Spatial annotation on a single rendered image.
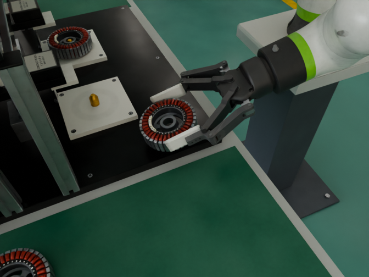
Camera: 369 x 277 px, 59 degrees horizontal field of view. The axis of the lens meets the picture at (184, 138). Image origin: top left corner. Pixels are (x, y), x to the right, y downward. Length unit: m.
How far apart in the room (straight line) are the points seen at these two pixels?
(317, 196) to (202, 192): 1.02
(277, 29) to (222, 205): 0.62
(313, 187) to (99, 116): 1.14
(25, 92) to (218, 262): 0.39
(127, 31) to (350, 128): 1.35
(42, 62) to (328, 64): 0.52
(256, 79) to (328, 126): 1.36
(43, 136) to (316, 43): 0.47
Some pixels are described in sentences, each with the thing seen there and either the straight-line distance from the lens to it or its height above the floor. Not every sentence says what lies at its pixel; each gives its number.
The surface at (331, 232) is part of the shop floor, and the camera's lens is 1.54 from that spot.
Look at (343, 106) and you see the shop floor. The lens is 2.08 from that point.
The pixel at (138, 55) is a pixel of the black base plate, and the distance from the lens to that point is 0.91.
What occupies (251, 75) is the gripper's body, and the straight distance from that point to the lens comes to 0.60.
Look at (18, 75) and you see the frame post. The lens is 0.45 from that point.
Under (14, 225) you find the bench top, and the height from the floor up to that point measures 0.75.
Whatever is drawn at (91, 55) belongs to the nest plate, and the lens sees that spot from 0.92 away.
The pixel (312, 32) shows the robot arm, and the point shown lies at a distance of 0.63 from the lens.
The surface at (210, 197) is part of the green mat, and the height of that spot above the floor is 0.75.
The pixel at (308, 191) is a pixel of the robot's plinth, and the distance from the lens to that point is 1.59.
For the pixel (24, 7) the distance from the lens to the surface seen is 0.88.
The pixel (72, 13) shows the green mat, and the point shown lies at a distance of 1.20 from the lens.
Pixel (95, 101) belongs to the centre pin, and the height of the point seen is 0.80.
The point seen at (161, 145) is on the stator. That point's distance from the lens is 0.60.
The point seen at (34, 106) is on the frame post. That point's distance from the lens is 0.48.
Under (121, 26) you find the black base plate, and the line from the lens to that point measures 1.05.
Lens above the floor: 1.28
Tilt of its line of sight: 49 degrees down
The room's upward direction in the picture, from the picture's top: straight up
